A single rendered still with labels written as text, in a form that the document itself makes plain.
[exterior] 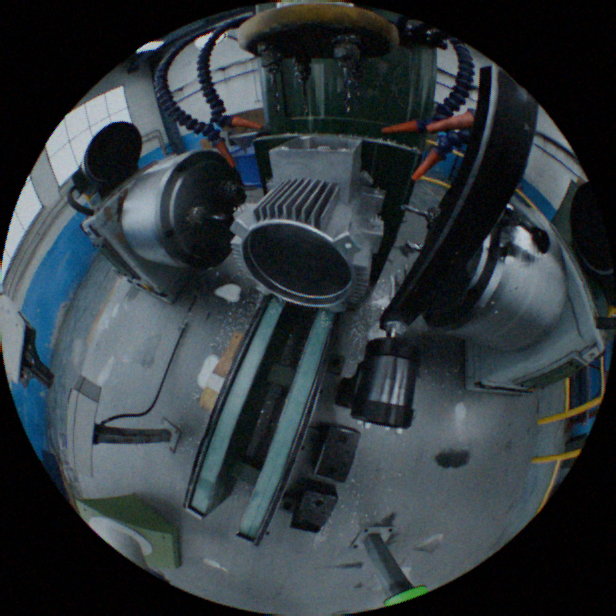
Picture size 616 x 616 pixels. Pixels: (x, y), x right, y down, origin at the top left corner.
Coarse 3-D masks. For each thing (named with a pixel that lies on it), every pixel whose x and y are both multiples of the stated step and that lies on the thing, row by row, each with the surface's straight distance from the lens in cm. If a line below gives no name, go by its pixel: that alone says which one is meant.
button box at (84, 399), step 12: (84, 384) 38; (96, 384) 40; (72, 396) 35; (84, 396) 35; (96, 396) 36; (72, 408) 36; (84, 408) 35; (96, 408) 35; (72, 420) 37; (84, 420) 37; (72, 432) 39; (84, 432) 38; (72, 444) 40; (84, 444) 39; (72, 456) 42; (84, 456) 41; (72, 468) 44; (84, 468) 43
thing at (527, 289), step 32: (448, 192) 37; (512, 224) 23; (544, 224) 36; (480, 256) 23; (512, 256) 22; (544, 256) 28; (448, 288) 27; (480, 288) 22; (512, 288) 23; (544, 288) 28; (448, 320) 26; (480, 320) 24; (512, 320) 26; (544, 320) 31
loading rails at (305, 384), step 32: (256, 320) 31; (288, 320) 37; (320, 320) 30; (256, 352) 30; (320, 352) 28; (224, 384) 30; (256, 384) 31; (288, 384) 35; (320, 384) 26; (224, 416) 31; (256, 416) 39; (288, 416) 28; (224, 448) 32; (288, 448) 29; (192, 480) 36; (224, 480) 39; (256, 480) 40; (288, 480) 29; (192, 512) 40; (256, 512) 34; (288, 512) 45; (256, 544) 38
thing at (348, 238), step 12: (360, 180) 33; (372, 180) 35; (240, 216) 22; (252, 216) 22; (240, 228) 22; (348, 228) 17; (336, 240) 18; (348, 240) 17; (360, 240) 18; (348, 252) 18; (264, 288) 30
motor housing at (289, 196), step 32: (288, 192) 20; (320, 192) 22; (256, 224) 20; (288, 224) 18; (320, 224) 18; (256, 256) 29; (288, 256) 34; (320, 256) 36; (352, 256) 20; (288, 288) 31; (320, 288) 30; (352, 288) 22
